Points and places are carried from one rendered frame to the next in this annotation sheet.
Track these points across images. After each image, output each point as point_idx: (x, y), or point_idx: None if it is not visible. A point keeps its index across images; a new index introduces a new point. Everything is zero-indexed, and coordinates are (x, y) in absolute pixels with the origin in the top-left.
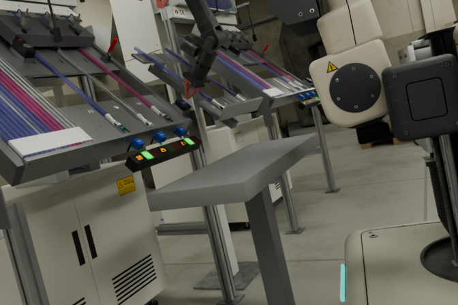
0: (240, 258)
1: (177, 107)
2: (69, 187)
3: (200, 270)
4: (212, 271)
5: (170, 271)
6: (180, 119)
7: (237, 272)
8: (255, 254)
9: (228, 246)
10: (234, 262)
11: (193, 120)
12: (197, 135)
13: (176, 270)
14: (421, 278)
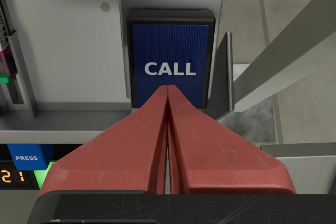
0: (288, 88)
1: (123, 47)
2: None
3: (243, 43)
4: (237, 68)
5: None
6: (119, 84)
7: (236, 112)
8: (304, 107)
9: (239, 105)
10: (238, 110)
11: (217, 95)
12: (205, 110)
13: (239, 2)
14: None
